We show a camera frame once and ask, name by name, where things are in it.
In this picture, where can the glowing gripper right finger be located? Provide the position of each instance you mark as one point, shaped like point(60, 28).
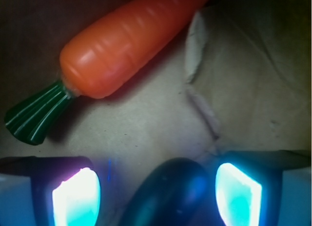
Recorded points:
point(264, 188)

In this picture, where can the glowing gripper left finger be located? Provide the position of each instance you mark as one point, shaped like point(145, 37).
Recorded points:
point(48, 191)

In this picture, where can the dark green plastic pickle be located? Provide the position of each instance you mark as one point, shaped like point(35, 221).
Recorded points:
point(169, 196)

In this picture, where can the brown paper bag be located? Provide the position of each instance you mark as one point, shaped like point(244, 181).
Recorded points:
point(243, 83)

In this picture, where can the orange plastic carrot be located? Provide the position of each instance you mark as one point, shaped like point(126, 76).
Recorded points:
point(101, 59)

